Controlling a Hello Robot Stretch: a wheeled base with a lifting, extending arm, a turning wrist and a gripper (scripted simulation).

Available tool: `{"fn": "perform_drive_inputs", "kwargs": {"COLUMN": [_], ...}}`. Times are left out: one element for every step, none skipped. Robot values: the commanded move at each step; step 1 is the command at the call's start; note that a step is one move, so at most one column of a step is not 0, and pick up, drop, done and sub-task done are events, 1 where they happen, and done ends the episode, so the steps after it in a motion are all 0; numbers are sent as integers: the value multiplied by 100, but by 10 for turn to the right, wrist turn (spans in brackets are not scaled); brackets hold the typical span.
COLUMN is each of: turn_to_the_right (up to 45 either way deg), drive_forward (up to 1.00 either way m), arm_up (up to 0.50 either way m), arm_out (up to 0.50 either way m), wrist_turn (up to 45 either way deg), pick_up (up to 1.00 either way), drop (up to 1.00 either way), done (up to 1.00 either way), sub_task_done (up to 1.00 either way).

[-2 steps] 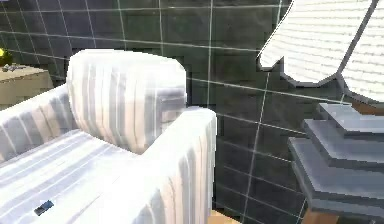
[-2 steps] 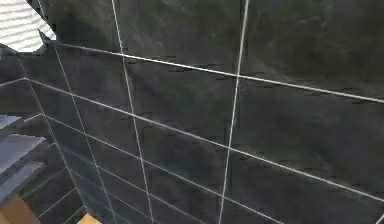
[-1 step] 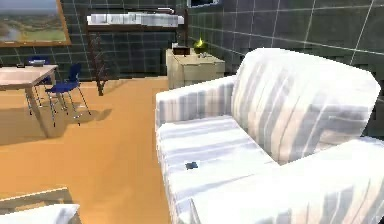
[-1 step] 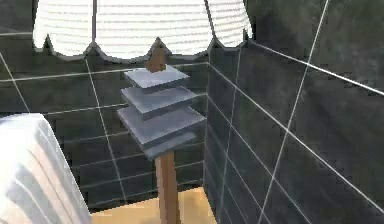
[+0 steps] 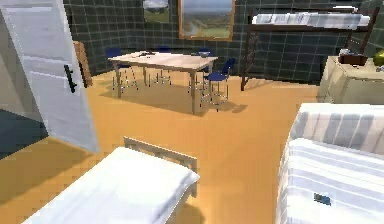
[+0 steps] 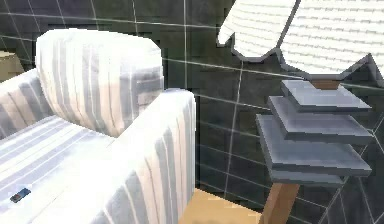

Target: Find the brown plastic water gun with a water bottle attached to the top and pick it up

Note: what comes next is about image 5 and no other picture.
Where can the blue chair with metal legs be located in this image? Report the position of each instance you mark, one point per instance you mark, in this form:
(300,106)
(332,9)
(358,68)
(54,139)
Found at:
(116,55)
(218,76)
(204,53)
(163,75)

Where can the light wooden table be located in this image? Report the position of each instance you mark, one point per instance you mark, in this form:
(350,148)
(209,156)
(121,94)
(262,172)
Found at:
(166,61)

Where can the dark small object on table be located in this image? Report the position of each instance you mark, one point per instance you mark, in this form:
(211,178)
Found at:
(145,53)

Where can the large framed landscape picture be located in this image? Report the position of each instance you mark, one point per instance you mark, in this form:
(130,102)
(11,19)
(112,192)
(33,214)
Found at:
(206,18)

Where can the small landscape picture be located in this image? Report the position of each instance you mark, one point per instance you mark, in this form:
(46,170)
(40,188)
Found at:
(156,11)

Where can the dark wooden loft bed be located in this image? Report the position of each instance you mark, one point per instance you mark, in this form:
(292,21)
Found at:
(310,21)

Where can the white room door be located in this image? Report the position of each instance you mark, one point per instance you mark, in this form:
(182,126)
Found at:
(50,66)

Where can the white striped bed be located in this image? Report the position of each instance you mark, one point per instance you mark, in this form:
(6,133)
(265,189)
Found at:
(336,166)

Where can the small blue object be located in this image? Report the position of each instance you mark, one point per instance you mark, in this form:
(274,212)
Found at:
(322,199)

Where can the beige chest of drawers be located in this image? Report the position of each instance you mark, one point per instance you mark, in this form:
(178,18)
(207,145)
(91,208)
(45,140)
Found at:
(350,83)

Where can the dark brown box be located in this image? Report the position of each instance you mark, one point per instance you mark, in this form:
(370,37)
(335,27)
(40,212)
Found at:
(352,59)

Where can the yellow-green round object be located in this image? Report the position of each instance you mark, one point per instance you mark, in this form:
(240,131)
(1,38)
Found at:
(379,58)

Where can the white bed with wooden frame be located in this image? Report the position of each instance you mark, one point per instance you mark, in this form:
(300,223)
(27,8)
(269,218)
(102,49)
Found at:
(123,190)

